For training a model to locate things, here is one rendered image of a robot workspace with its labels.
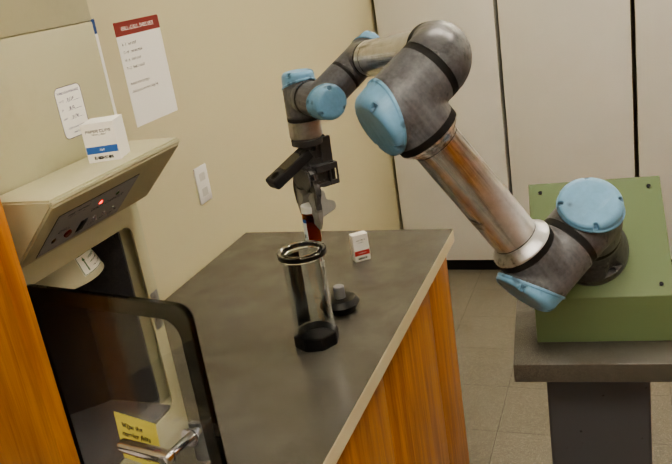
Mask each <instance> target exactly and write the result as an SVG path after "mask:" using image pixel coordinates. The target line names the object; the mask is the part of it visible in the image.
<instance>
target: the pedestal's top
mask: <svg viewBox="0 0 672 464"><path fill-rule="evenodd" d="M513 368H514V380H515V382H672V340H664V341H598V342H537V330H536V317H535V309H534V308H532V307H530V306H528V305H526V304H525V303H523V302H521V301H520V300H518V299H517V301H516V320H515V340H514V360H513Z"/></svg>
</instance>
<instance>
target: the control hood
mask: <svg viewBox="0 0 672 464"><path fill-rule="evenodd" d="M128 143H129V147H130V152H129V153H128V154H127V155H125V156H124V157H123V158H122V159H119V160H112V161H105V162H98V163H91V164H90V163H89V160H88V157H86V158H84V159H81V160H79V161H77V162H75V163H72V164H70V165H68V166H66V167H63V168H61V169H59V170H57V171H54V172H52V173H50V174H48V175H46V176H43V177H41V178H39V179H37V180H34V181H32V182H30V183H28V184H25V185H23V186H21V187H19V188H16V189H14V190H12V191H10V192H8V193H5V194H3V195H1V196H0V200H1V203H2V206H3V210H4V213H5V216H6V219H7V223H8V226H9V229H10V233H11V236H12V239H13V243H14V246H15V249H16V252H17V256H18V259H19V262H20V266H21V269H22V268H24V267H25V266H27V265H29V264H31V263H32V262H34V261H36V260H37V259H39V258H41V257H43V256H44V255H46V254H48V253H49V252H51V251H53V250H55V249H56V248H58V247H60V246H61V245H63V244H65V243H67V242H68V241H70V240H72V239H73V238H75V237H77V236H79V235H80V234H82V233H84V232H85V231H87V230H89V229H91V228H92V227H94V226H96V225H97V224H99V223H101V222H103V221H104V220H106V219H108V218H109V217H111V216H113V215H115V214H116V213H118V212H120V211H121V210H123V209H125V208H127V207H128V206H130V205H132V204H133V203H135V202H137V201H139V200H140V199H142V198H144V197H145V196H147V195H148V193H149V192H150V190H151V188H152V187H153V185H154V184H155V182H156V180H157V179H158V177H159V176H160V174H161V172H162V171H163V169H164V168H165V166H166V164H167V163H168V161H169V160H170V158H171V156H172V155H173V153H174V152H175V150H176V148H177V147H178V145H179V139H177V137H174V138H160V139H146V140H133V141H128ZM138 174H140V175H139V176H138V178H137V180H136V181H135V183H134V185H133V186H132V188H131V189H130V191H129V193H128V194H127V196H126V198H125V199H124V201H123V203H122V204H121V206H120V208H119V209H118V211H117V212H116V213H114V214H112V215H110V216H109V217H107V218H105V219H104V220H102V221H100V222H98V223H97V224H95V225H93V226H91V227H90V228H88V229H86V230H85V231H83V232H81V233H79V234H78V235H76V236H74V237H73V238H71V239H69V240H67V241H66V242H64V243H62V244H61V245H59V246H57V247H55V248H54V249H52V250H50V251H48V252H47V253H45V254H43V255H42V256H40V257H38V258H36V257H37V255H38V253H39V251H40V250H41V248H42V246H43V244H44V242H45V241H46V239H47V237H48V235H49V233H50V232H51V230H52V228H53V226H54V224H55V223H56V221H57V219H58V217H59V216H61V215H63V214H64V213H66V212H68V211H70V210H72V209H74V208H76V207H78V206H80V205H81V204H83V203H85V202H87V201H89V200H91V199H93V198H95V197H97V196H98V195H100V194H102V193H104V192H106V191H108V190H110V189H112V188H114V187H115V186H117V185H119V184H121V183H123V182H125V181H127V180H129V179H131V178H132V177H134V176H136V175H138Z"/></svg>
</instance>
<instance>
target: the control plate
mask: <svg viewBox="0 0 672 464"><path fill-rule="evenodd" d="M139 175H140V174H138V175H136V176H134V177H132V178H131V179H129V180H127V181H125V182H123V183H121V184H119V185H117V186H115V187H114V188H112V189H110V190H108V191H106V192H104V193H102V194H100V195H98V196H97V197H95V198H93V199H91V200H89V201H87V202H85V203H83V204H81V205H80V206H78V207H76V208H74V209H72V210H70V211H68V212H66V213H64V214H63V215H61V216H59V217H58V219H57V221H56V223H55V224H54V226H53V228H52V230H51V232H50V233H49V235H48V237H47V239H46V241H45V242H44V244H43V246H42V248H41V250H40V251H39V253H38V255H37V257H36V258H38V257H40V256H42V255H43V254H45V253H47V252H48V251H50V250H52V249H54V248H55V247H57V246H59V245H61V244H62V243H64V242H66V241H67V240H69V239H71V238H73V237H74V236H76V235H78V234H79V233H81V232H83V231H85V230H86V229H88V228H90V227H91V226H93V225H95V224H97V223H98V222H100V221H102V220H104V219H105V218H107V217H109V216H110V215H112V214H114V213H116V212H117V211H118V209H119V208H120V206H121V204H122V203H123V201H124V199H125V198H126V196H127V194H128V193H129V191H130V189H131V188H132V186H133V185H134V183H135V181H136V180H137V178H138V176H139ZM118 190H120V192H119V194H117V195H115V194H116V192H117V191H118ZM102 199H104V200H103V202H102V203H101V204H99V205H98V203H99V202H100V200H102ZM113 205H115V207H116V208H115V209H113V208H112V209H111V207H112V206H113ZM104 210H106V211H105V212H106V214H105V215H104V214H101V213H102V212H103V211H104ZM95 215H96V218H97V219H96V220H94V219H93V220H91V219H92V217H94V216H95ZM86 218H88V219H87V221H86V223H85V225H84V226H83V228H82V229H81V230H79V231H77V232H76V233H75V231H76V229H77V228H78V226H79V224H80V223H81V221H83V220H85V219H86ZM70 229H71V230H72V233H71V234H70V235H69V236H68V237H67V238H65V237H64V234H65V233H66V232H67V231H68V230H70ZM55 238H56V241H55V242H54V243H53V244H51V241H52V240H53V239H55Z"/></svg>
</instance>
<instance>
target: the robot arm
mask: <svg viewBox="0 0 672 464"><path fill-rule="evenodd" d="M471 64H472V50H471V46H470V43H469V40H468V38H467V36H466V35H465V33H464V32H463V31H462V30H461V29H460V28H459V27H458V26H456V25H455V24H453V23H451V22H448V21H445V20H432V21H427V22H423V23H421V24H418V25H417V26H415V27H414V28H413V29H412V31H408V32H403V33H399V34H394V35H389V36H384V37H380V36H378V35H377V34H376V33H374V32H371V31H364V32H363V33H362V34H361V35H359V36H358V37H356V38H355V39H354V40H353V41H352V43H351V44H350V45H349V46H348V47H347V48H346V49H345V50H344V52H343V53H342V54H341V55H340V56H339V57H338V58H337V59H336V60H335V61H334V62H333V63H332V64H331V65H330V66H329V67H328V68H327V69H326V70H325V71H324V72H323V73H322V74H321V75H320V76H319V77H318V78H317V79H316V78H315V76H314V71H313V70H312V69H308V68H303V69H295V70H290V71H287V72H284V73H283V74H282V76H281V80H282V92H283V97H284V103H285V109H286V116H287V122H288V128H289V134H290V139H292V140H291V143H292V147H295V148H298V149H297V150H296V151H295V152H294V153H293V154H292V155H290V156H289V157H288V158H287V159H286V160H285V161H284V162H283V163H282V164H281V165H280V166H279V167H278V168H277V169H276V170H275V171H274V172H272V173H271V174H270V175H269V176H268V177H267V178H266V182H267V184H268V185H269V186H270V187H272V188H275V189H281V188H282V187H283V186H284V185H285V184H286V183H287V182H288V181H289V180H290V179H291V178H292V177H293V189H294V194H295V197H296V201H297V203H298V207H299V210H300V212H301V207H300V206H301V205H302V204H303V203H307V202H309V203H310V205H311V208H312V215H313V218H314V224H315V225H316V226H317V228H318V229H319V230H321V229H322V227H323V217H324V216H326V215H327V214H329V213H330V212H332V211H333V210H334V209H335V208H336V203H335V201H333V200H329V199H327V198H326V196H325V192H324V191H323V190H321V187H327V186H330V185H333V184H336V183H339V182H340V180H339V172H338V165H337V161H335V160H333V157H332V150H331V143H330V135H324V134H323V131H322V124H321V120H334V119H337V118H339V117H340V116H341V115H342V114H343V113H344V111H345V108H346V105H347V98H348V97H349V96H350V95H351V94H352V93H353V92H354V91H355V90H356V89H357V88H358V87H359V86H360V84H361V83H362V82H363V81H364V80H365V79H366V78H367V77H370V76H375V77H374V78H372V79H370V80H369V82H368V83H367V85H366V87H365V88H364V89H363V90H362V91H361V93H360V94H359V95H358V96H357V98H356V100H355V112H356V116H357V118H358V121H359V123H360V124H361V126H362V128H363V129H364V131H365V132H366V134H367V135H368V136H369V138H370V139H371V140H372V141H373V142H374V143H375V144H377V145H378V146H379V148H380V149H381V150H382V151H384V152H385V153H387V154H389V155H391V156H397V155H401V156H402V157H403V158H404V159H416V160H417V161H418V162H419V163H420V164H421V165H422V167H423V168H424V169H425V170H426V171H427V172H428V173H429V175H430V176H431V177H432V178H433V179H434V180H435V182H436V183H437V184H438V185H439V186H440V187H441V188H442V190H443V191H444V192H445V193H446V194H447V195H448V197H449V198H450V199H451V200H452V201H453V202H454V203H455V205H456V206H457V207H458V208H459V209H460V210H461V211H462V213H463V214H464V215H465V216H466V217H467V219H468V220H469V221H470V222H471V223H472V224H473V225H474V226H475V228H476V229H477V230H478V231H479V232H480V233H481V235H482V236H483V237H484V238H485V239H486V240H487V241H488V243H489V244H490V245H491V246H492V247H493V248H494V254H493V259H494V262H495V263H496V265H497V266H498V267H499V268H500V269H501V271H500V272H498V273H497V274H498V275H497V276H496V280H497V282H498V284H499V285H500V286H501V287H502V288H504V289H505V290H506V291H507V292H508V293H510V294H511V295H512V296H514V297H515V298H517V299H518V300H520V301H521V302H523V303H525V304H526V305H528V306H530V307H532V308H534V309H536V310H539V311H542V312H550V311H552V310H553V309H555V307H556V306H557V305H558V304H559V303H560V302H561V301H562V300H564V299H565V298H566V297H565V296H566V295H567V294H568V293H569V292H570V291H571V289H572V288H573V287H574V286H575V285H576V284H579V285H585V286H596V285H602V284H605V283H607V282H610V281H611V280H613V279H615V278H616V277H617V276H618V275H619V274H620V273H621V272H622V271H623V269H624V268H625V266H626V264H627V261H628V255H629V244H628V240H627V237H626V235H625V233H624V231H623V230H622V227H623V220H624V217H625V206H624V201H623V197H622V195H621V194H620V192H619V191H618V190H617V188H616V187H614V186H613V185H612V184H610V183H609V182H607V181H605V180H602V179H599V178H593V177H589V178H579V179H576V180H573V181H571V182H569V183H568V184H566V185H565V186H564V187H563V188H562V190H561V191H560V193H559V195H558V197H557V200H556V208H555V209H554V210H553V211H552V212H551V214H550V215H549V216H548V217H547V218H546V219H545V221H543V220H540V219H532V218H531V217H530V216H529V215H528V213H527V212H526V211H525V210H524V209H523V207H522V206H521V205H520V204H519V203H518V201H517V200H516V199H515V198H514V196H513V195H512V194H511V193H510V192H509V190H508V189H507V188H506V187H505V186H504V184H503V183H502V182H501V181H500V180H499V178H498V177H497V176H496V175H495V173H494V172H493V171H492V170H491V169H490V167H489V166H488V165H487V164H486V163H485V161H484V160H483V159H482V158H481V156H480V155H479V154H478V153H477V152H476V150H475V149H474V148H473V147H472V146H471V144H470V143H469V142H468V141H467V139H466V138H465V137H464V136H463V135H462V133H461V132H460V131H459V130H458V129H457V127H456V120H457V113H456V112H455V110H454V109H453V108H452V107H451V105H450V104H449V100H450V99H451V98H452V97H453V96H454V95H455V94H456V93H457V91H458V90H459V89H460V88H461V87H462V86H463V84H464V83H465V81H466V79H467V77H468V75H469V72H470V69H471ZM335 168H336V172H337V178H336V175H335Z"/></svg>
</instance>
